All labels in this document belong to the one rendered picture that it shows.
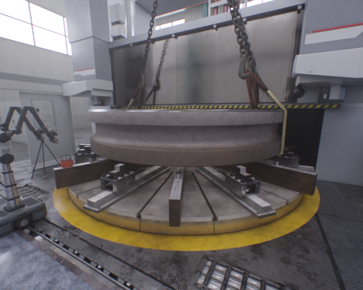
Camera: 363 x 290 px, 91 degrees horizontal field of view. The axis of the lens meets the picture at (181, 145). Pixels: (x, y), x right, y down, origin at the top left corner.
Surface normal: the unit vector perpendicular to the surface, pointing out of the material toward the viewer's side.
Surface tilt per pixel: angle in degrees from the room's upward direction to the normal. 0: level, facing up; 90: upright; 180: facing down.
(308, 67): 90
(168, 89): 90
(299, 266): 0
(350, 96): 90
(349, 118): 90
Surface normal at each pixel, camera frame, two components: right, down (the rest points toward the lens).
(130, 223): -0.28, 0.18
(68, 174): 0.66, 0.15
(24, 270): 0.00, -0.98
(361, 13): -0.47, 0.17
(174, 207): -0.06, 0.19
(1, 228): 0.87, 0.10
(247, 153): 0.40, 0.18
